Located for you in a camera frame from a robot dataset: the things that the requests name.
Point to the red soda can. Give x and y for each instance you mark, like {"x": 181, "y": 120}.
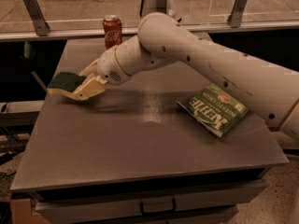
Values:
{"x": 113, "y": 30}

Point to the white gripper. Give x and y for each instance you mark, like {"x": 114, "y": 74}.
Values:
{"x": 107, "y": 66}

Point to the green and yellow sponge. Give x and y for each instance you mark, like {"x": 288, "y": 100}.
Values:
{"x": 65, "y": 83}

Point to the left metal railing bracket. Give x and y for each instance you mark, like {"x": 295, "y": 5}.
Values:
{"x": 38, "y": 20}

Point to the right metal railing bracket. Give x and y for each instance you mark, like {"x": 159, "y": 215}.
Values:
{"x": 236, "y": 16}

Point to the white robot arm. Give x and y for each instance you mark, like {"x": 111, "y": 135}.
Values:
{"x": 269, "y": 90}

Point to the green Kettle chips bag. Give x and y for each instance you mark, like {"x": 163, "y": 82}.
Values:
{"x": 215, "y": 109}

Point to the horizontal metal rail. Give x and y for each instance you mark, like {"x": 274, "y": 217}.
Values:
{"x": 209, "y": 28}

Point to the grey drawer front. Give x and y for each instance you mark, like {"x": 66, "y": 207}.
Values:
{"x": 212, "y": 204}

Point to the black drawer handle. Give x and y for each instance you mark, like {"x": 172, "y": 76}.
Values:
{"x": 157, "y": 207}

